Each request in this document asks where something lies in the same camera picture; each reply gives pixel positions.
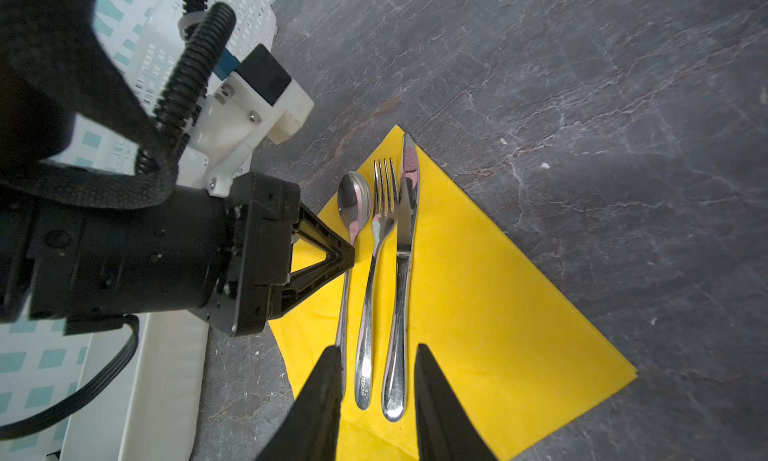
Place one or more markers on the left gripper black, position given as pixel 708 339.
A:
pixel 225 260

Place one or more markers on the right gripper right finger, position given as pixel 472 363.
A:
pixel 444 430

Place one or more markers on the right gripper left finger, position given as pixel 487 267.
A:
pixel 310 430

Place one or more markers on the silver spoon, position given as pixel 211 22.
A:
pixel 354 207

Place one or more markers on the silver fork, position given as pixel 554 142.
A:
pixel 383 223

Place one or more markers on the silver knife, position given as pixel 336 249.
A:
pixel 395 382

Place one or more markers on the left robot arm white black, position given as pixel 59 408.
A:
pixel 53 69

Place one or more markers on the white plastic tray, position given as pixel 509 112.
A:
pixel 150 411

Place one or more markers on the white perforated plastic basket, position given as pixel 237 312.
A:
pixel 142 39

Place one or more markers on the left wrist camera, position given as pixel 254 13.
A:
pixel 258 100

